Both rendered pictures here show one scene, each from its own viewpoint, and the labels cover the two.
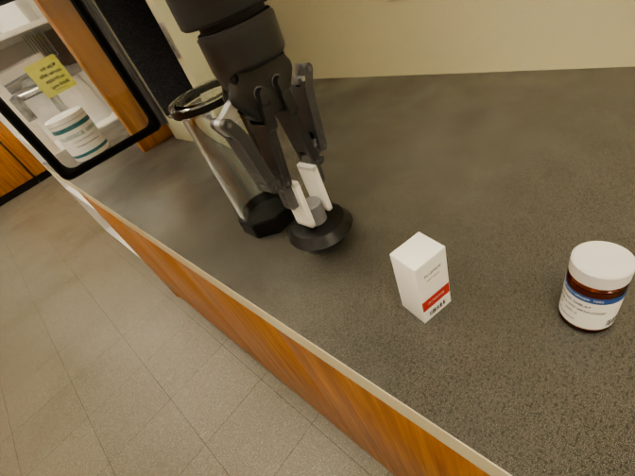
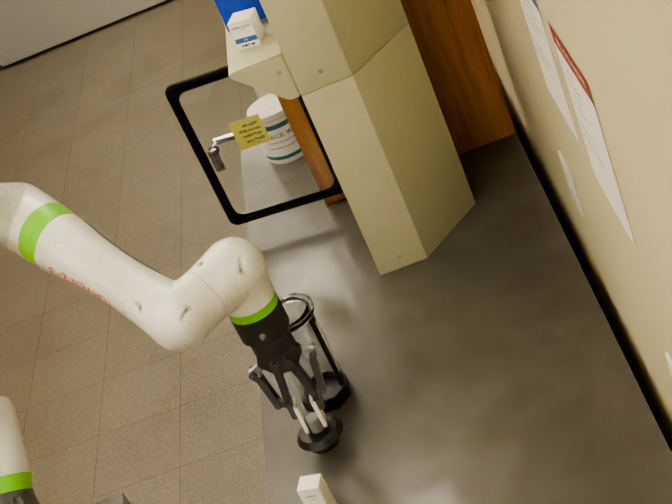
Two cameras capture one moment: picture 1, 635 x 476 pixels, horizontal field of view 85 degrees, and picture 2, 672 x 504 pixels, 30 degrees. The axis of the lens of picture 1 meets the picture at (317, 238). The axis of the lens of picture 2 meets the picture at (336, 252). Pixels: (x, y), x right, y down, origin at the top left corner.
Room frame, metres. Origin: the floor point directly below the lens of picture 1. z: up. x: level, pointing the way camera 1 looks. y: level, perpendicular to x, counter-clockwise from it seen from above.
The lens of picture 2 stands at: (-0.90, -1.33, 2.47)
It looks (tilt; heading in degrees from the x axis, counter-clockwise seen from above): 32 degrees down; 41
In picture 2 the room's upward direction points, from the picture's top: 25 degrees counter-clockwise
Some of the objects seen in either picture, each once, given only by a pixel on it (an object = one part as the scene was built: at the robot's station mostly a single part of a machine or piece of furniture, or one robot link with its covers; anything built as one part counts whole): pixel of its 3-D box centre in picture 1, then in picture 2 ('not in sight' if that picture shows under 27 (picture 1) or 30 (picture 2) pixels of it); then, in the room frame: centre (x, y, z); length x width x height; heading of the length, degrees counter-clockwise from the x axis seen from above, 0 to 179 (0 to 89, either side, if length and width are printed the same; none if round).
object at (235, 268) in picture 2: not in sight; (234, 279); (0.37, -0.01, 1.37); 0.13 x 0.11 x 0.14; 163
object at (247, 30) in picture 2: not in sight; (246, 28); (0.94, 0.22, 1.54); 0.05 x 0.05 x 0.06; 17
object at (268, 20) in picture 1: (253, 70); (276, 350); (0.37, -0.01, 1.19); 0.08 x 0.07 x 0.09; 124
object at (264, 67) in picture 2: not in sight; (260, 53); (0.97, 0.25, 1.46); 0.32 x 0.12 x 0.10; 33
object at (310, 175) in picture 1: (315, 187); (318, 409); (0.38, -0.02, 1.04); 0.03 x 0.01 x 0.07; 34
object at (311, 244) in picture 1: (317, 221); (318, 429); (0.37, -0.01, 0.99); 0.09 x 0.09 x 0.07
